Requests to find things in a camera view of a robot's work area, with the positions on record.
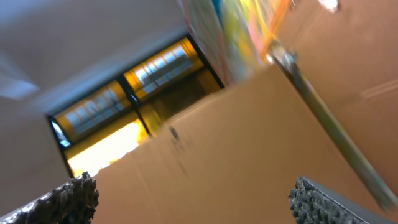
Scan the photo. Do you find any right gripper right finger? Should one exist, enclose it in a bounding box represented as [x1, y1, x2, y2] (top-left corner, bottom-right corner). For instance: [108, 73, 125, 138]
[288, 177, 394, 224]

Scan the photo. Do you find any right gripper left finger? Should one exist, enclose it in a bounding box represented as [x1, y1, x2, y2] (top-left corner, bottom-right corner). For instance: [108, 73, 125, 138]
[1, 172, 100, 224]

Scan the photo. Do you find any cardboard backdrop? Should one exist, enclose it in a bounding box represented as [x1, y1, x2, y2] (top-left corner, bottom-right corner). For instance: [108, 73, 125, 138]
[93, 0, 397, 224]

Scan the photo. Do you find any grey tape strip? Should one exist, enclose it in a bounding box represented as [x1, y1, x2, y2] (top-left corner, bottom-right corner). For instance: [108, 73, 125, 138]
[266, 40, 397, 210]

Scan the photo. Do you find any window with yellow frame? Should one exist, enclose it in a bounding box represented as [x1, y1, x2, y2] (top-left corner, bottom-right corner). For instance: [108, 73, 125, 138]
[47, 34, 224, 177]

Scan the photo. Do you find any colourful painted wall panel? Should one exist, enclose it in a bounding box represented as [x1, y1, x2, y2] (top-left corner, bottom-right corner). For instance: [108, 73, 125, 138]
[178, 0, 292, 86]

